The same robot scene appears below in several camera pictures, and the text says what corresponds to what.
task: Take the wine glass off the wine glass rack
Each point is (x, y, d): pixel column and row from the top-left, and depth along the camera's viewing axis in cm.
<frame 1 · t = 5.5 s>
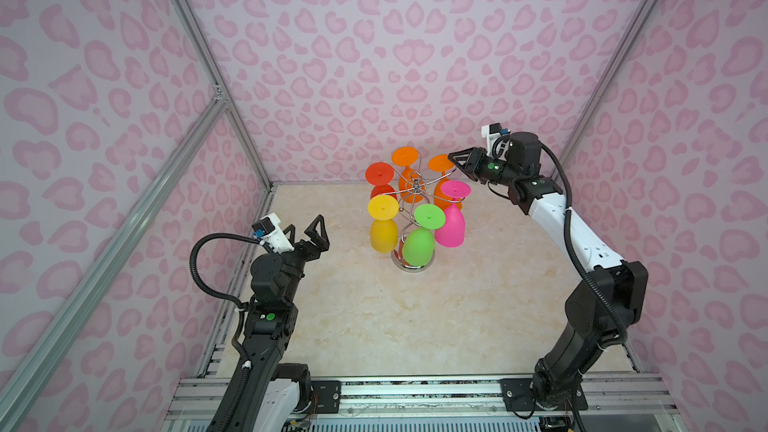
left hand: (309, 217, 72), fingers open
right hand: (453, 155, 77), fingers open
red wine glass: (380, 174, 79), point 34 cm above the table
orange wine glass right: (442, 163, 80), point 34 cm above the table
pink wine glass: (452, 233, 83), point 21 cm above the table
yellow wine glass: (384, 231, 77), point 26 cm above the table
green wine glass: (419, 243, 76), point 24 cm above the table

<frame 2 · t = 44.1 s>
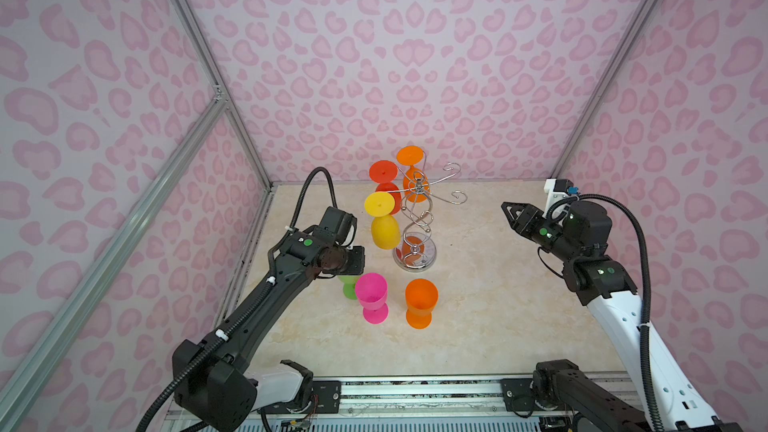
left hand: (362, 258, 78), fingers open
right hand: (507, 204, 69), fingers open
orange wine glass right: (420, 296, 79), point 13 cm above the table
pink wine glass: (372, 290, 81), point 12 cm above the table
green wine glass: (349, 285, 83), point 11 cm above the table
the other named things where they were.

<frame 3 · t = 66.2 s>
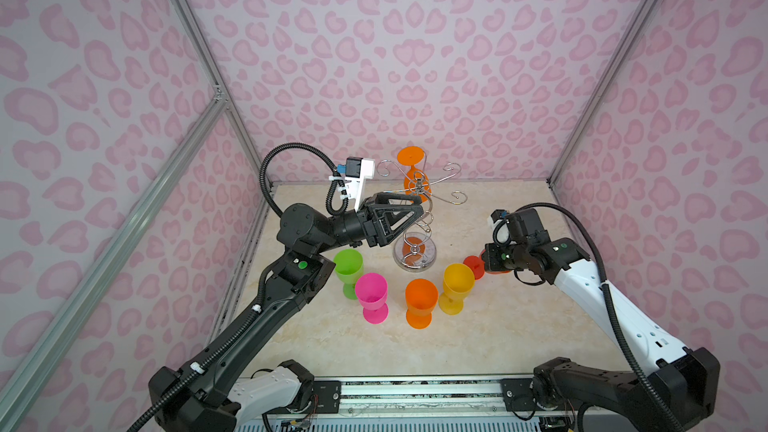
left hand: (421, 208, 49), fingers open
right hand: (483, 254, 78), fingers closed
red wine glass: (476, 272, 80), point 16 cm above the table
yellow wine glass: (457, 284, 85), point 10 cm above the table
the other named things where they were.

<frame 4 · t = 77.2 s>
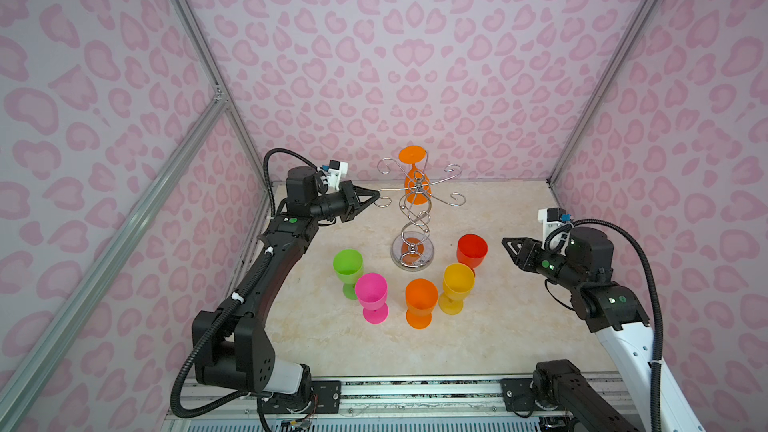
left hand: (380, 190, 72), fingers closed
right hand: (508, 240, 70), fingers open
red wine glass: (471, 250, 84), point 16 cm above the table
the other named things where they were.

